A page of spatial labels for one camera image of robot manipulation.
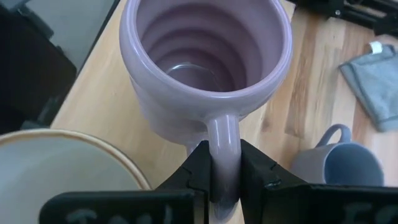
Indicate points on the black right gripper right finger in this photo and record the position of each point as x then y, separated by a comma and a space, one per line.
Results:
280, 199

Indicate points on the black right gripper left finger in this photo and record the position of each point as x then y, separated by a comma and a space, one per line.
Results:
186, 193

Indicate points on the blue-grey mug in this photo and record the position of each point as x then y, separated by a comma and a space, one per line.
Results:
351, 168

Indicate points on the lilac ribbed mug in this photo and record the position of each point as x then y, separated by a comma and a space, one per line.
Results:
174, 102

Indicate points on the cream white mug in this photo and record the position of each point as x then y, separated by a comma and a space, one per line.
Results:
62, 174

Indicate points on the grey folded cloth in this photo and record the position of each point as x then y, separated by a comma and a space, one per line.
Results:
376, 84

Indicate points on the dark bulky object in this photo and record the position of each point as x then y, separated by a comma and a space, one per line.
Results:
31, 77

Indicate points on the black aluminium table frame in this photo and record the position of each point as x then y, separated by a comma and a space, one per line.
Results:
357, 14

